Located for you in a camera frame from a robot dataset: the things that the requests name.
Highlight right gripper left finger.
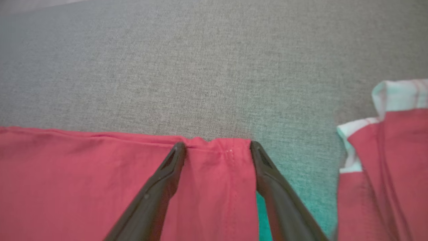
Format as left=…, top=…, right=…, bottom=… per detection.
left=103, top=141, right=187, bottom=241

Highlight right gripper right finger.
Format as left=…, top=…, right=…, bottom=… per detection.
left=250, top=141, right=330, bottom=241

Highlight red jersey with white lining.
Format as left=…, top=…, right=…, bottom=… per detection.
left=0, top=126, right=260, bottom=241

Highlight red shorts with white stripe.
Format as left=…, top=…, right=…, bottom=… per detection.
left=336, top=79, right=428, bottom=241

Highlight large grey sofa seat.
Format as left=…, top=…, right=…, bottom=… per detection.
left=0, top=0, right=428, bottom=241

